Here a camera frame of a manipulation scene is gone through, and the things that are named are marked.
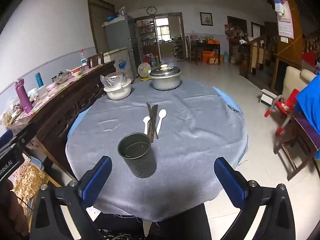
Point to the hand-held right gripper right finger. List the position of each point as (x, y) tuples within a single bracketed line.
[(228, 180)]

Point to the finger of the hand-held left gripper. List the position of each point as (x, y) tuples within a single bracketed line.
[(22, 133)]

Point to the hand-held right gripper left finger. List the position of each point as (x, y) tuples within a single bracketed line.
[(96, 178)]

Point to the perforated metal utensil holder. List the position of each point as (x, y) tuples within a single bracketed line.
[(142, 165)]

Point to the white plastic spoon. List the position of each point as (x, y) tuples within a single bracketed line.
[(146, 122), (162, 113)]

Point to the bundle of dark chopsticks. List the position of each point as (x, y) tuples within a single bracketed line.
[(151, 120)]

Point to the person's left hand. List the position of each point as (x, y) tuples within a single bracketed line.
[(11, 205)]

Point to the yellow patterned cloth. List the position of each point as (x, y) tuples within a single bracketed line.
[(28, 180)]

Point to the purple bottle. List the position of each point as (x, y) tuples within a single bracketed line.
[(23, 97)]

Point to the dark wooden sideboard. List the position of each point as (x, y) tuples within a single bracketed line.
[(62, 110)]

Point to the teal thermos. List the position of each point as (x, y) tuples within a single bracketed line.
[(39, 81)]

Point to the blue round table cover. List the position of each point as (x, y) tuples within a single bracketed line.
[(76, 120)]

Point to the grey tablecloth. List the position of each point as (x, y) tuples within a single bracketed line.
[(187, 130)]

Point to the pan with glass lid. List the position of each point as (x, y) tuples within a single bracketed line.
[(61, 77)]

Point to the person's dark trousers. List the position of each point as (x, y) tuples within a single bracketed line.
[(175, 225)]

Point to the wooden chair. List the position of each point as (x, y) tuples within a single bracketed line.
[(297, 142)]

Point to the red and white bowl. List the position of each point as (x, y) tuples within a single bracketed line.
[(77, 72)]

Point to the red plastic child's chair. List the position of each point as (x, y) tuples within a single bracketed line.
[(283, 106)]

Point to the small white stool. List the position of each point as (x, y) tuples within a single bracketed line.
[(267, 95)]

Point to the clear bottle with red cap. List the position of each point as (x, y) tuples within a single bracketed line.
[(83, 60)]

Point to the clear plastic bag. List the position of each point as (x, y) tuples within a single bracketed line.
[(116, 80)]

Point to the wooden chair backs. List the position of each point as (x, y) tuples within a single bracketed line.
[(96, 60)]

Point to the blue cloth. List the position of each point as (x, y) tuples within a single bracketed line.
[(310, 100)]

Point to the aluminium pot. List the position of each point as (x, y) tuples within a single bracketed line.
[(165, 83)]

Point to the white chest freezer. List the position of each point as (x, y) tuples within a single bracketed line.
[(120, 60)]

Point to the blue water jug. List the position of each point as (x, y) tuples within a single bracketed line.
[(225, 57)]

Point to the beige sofa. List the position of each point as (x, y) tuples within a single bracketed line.
[(297, 77)]

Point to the aluminium pot lid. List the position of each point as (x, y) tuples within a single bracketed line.
[(160, 72)]

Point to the orange cardboard box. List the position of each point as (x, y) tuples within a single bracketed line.
[(208, 56)]

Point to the brown wooden door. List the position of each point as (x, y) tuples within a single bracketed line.
[(100, 25)]

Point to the grey refrigerator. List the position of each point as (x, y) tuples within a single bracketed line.
[(120, 37)]

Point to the dark wooden side table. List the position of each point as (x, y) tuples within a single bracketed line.
[(197, 45)]

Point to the flat orange box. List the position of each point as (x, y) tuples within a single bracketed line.
[(212, 41)]

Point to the metal rack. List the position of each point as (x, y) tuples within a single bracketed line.
[(178, 47)]

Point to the framed wall picture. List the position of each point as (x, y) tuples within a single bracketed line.
[(206, 19)]

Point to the pink wall calendar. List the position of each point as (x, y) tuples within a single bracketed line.
[(285, 25)]

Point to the round wall clock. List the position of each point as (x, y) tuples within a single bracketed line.
[(151, 10)]

